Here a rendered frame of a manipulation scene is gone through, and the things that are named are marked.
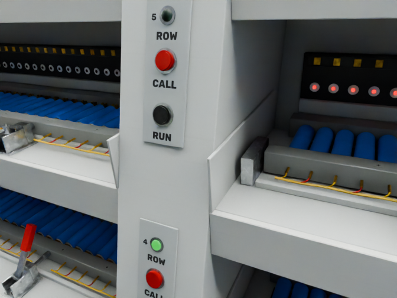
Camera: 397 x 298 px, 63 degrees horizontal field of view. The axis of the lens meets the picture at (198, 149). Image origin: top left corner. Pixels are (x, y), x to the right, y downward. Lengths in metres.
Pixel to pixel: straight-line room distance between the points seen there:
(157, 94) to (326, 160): 0.16
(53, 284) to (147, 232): 0.24
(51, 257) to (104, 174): 0.23
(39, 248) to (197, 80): 0.38
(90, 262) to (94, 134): 0.19
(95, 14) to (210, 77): 0.13
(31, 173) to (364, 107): 0.37
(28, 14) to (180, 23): 0.19
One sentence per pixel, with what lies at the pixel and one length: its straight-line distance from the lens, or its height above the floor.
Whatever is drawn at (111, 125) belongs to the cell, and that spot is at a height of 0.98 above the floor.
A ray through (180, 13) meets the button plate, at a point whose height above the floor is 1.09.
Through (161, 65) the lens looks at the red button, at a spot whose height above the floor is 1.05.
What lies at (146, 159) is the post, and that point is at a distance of 0.29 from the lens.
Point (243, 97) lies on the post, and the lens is 0.31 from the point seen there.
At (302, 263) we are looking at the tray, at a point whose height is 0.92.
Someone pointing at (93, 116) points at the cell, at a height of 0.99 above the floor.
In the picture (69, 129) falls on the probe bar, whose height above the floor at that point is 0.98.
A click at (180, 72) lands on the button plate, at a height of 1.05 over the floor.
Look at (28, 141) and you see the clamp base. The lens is 0.46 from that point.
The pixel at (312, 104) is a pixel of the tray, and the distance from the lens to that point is 0.41.
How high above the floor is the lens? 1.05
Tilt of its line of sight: 12 degrees down
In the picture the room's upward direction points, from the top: 4 degrees clockwise
